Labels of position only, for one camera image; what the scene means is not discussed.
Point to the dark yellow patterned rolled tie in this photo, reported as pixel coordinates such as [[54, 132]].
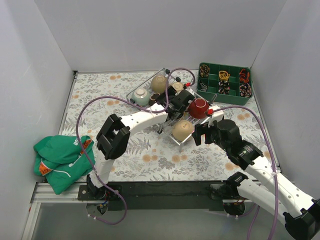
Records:
[[204, 71]]

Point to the red ceramic bowl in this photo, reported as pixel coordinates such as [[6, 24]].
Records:
[[198, 108]]

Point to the orange navy striped rolled tie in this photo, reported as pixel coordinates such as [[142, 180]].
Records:
[[244, 76]]

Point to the silver metal dish rack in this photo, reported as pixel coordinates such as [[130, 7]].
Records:
[[167, 126]]

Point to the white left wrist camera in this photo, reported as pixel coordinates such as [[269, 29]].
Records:
[[187, 88]]

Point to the beige bowl white flower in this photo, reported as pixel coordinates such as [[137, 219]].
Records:
[[178, 86]]

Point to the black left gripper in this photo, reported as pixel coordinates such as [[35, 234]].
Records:
[[172, 95]]

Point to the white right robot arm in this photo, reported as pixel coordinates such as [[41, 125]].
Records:
[[296, 210]]

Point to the green divided plastic box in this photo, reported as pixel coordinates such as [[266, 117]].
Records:
[[212, 82]]

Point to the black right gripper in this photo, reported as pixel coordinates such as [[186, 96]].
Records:
[[204, 131]]

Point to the grey folded socks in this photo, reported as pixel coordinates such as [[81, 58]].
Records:
[[203, 87]]

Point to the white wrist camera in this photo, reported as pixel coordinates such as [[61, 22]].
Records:
[[214, 113], [187, 88]]

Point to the pale green ribbed bowl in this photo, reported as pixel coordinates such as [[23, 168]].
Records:
[[141, 97]]

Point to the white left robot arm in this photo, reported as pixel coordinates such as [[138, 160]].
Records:
[[113, 137]]

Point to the black pink floral rolled tie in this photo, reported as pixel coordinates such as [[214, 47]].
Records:
[[245, 90]]

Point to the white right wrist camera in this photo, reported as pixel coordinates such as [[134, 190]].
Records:
[[214, 113]]

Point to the black white floral rolled tie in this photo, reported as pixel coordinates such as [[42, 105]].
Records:
[[223, 87]]

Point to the green folded garment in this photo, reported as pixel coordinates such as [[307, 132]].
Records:
[[63, 160]]

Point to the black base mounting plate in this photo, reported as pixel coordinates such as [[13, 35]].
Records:
[[162, 195]]

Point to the olive beige plain bowl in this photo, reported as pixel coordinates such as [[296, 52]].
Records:
[[158, 84]]

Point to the beige bowl bird motif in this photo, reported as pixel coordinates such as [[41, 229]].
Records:
[[182, 129]]

